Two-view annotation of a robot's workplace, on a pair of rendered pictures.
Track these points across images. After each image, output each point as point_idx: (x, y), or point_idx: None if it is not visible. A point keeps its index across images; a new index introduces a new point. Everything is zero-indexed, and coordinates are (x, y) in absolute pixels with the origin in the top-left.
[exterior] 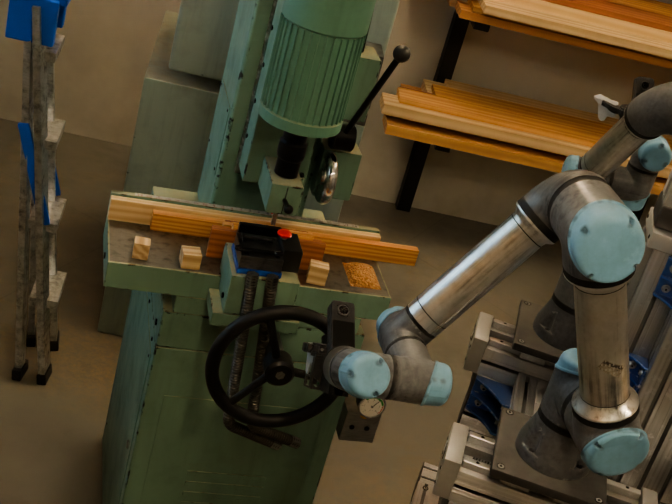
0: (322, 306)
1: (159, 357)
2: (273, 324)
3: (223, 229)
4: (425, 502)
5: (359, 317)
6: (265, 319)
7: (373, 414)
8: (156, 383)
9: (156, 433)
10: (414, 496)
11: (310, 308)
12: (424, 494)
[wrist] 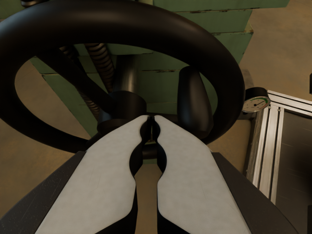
0: (197, 0)
1: (51, 82)
2: (54, 60)
3: None
4: (269, 117)
5: (250, 8)
6: (15, 54)
7: (255, 109)
8: (66, 99)
9: (91, 123)
10: (263, 113)
11: (180, 6)
12: (268, 110)
